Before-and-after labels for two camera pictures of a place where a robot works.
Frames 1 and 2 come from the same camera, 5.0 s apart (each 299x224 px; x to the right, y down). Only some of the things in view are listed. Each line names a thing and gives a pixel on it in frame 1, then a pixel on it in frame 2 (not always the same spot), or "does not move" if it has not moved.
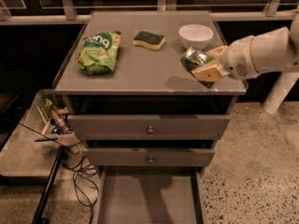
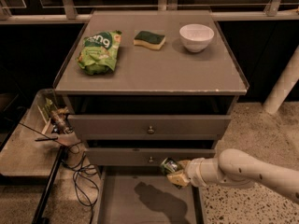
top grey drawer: x=150 y=126 does not move
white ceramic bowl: x=195 y=35 does not move
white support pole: x=278 y=91 does not move
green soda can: x=192 y=59 to x=168 y=166
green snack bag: x=99 y=52 does not move
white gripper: x=237 y=59 to x=192 y=169
